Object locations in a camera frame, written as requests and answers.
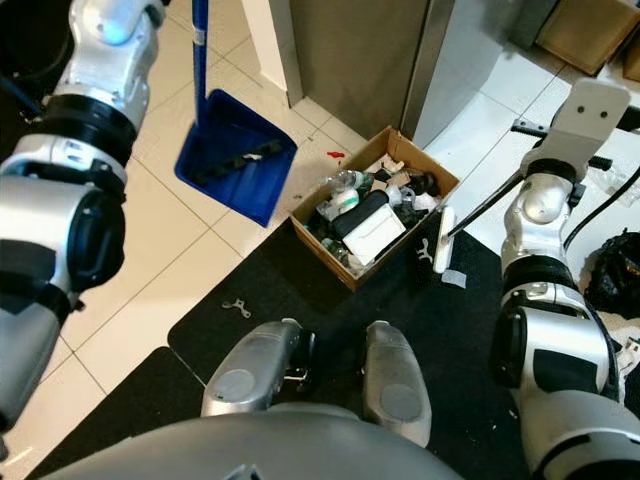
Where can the open cardboard box of rubbish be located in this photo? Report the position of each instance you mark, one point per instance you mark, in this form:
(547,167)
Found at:
(370,230)

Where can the silver left robot leg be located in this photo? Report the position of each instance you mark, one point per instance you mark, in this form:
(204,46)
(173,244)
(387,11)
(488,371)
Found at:
(250,375)

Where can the black floor mat with caster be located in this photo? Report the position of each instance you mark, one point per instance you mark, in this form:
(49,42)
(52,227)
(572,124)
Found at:
(30,30)

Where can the grey robot torso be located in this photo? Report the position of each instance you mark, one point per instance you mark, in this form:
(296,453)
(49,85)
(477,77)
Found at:
(260,455)

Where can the black plastic bag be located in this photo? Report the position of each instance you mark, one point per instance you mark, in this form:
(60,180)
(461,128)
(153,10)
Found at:
(615,275)

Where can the small white plastic scrap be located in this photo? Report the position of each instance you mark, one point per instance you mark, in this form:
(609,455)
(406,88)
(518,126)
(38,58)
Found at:
(424,251)

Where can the silver robot leg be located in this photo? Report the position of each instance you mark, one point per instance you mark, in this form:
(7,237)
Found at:
(250,375)
(398,385)

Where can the white-headed broom with dark stick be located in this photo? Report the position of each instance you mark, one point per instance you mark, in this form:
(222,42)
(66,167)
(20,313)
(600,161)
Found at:
(444,240)

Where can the grey metal cabinet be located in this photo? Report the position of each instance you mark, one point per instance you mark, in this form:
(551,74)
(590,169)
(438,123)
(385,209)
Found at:
(360,60)

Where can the silver right robot leg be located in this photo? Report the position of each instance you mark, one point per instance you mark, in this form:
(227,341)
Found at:
(398,385)

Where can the small black floor mat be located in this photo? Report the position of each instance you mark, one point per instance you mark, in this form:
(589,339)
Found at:
(130,430)

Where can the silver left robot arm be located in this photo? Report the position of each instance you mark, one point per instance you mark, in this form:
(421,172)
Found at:
(60,220)

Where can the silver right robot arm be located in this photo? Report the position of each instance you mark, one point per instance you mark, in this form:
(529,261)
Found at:
(560,350)

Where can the small metal clip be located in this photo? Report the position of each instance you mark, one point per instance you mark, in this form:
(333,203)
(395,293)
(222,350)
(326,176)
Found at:
(237,308)

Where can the plain brown cardboard box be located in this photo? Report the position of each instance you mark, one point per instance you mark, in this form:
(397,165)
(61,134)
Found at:
(585,32)

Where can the blue plastic dustpan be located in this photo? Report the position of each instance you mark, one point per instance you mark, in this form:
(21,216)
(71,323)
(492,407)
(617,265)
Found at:
(235,150)

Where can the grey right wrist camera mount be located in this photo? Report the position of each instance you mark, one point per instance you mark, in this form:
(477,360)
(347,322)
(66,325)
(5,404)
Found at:
(585,120)

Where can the small grey paper scrap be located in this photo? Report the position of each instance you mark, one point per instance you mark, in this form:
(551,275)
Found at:
(454,278)

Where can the large black floor mat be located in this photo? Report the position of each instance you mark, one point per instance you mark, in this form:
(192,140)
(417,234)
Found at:
(470,340)

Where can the small red scrap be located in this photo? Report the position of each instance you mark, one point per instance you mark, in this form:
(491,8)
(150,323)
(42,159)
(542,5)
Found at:
(336,155)

